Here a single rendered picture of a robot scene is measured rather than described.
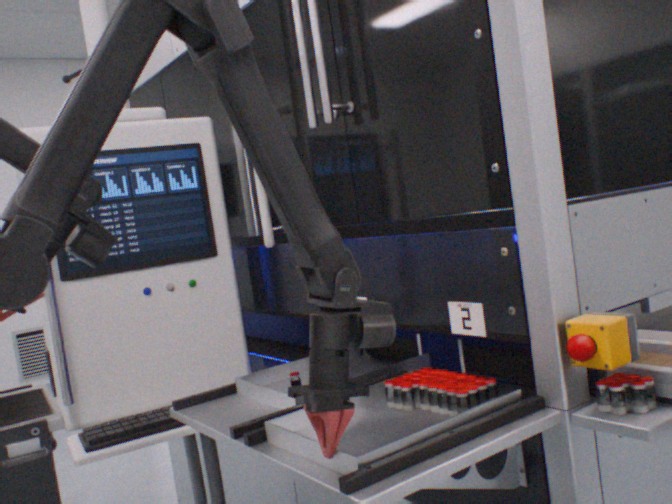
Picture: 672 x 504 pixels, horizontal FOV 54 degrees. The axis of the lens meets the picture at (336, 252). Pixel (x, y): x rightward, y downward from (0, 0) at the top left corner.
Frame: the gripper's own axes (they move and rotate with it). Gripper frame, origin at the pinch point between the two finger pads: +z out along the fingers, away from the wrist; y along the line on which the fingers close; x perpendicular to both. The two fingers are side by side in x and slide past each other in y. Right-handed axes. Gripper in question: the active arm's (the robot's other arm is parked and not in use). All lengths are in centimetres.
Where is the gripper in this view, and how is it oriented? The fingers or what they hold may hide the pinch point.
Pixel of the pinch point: (328, 451)
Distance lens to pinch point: 96.9
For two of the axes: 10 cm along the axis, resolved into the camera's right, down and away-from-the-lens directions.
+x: -5.7, 0.3, 8.2
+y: 8.2, 0.3, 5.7
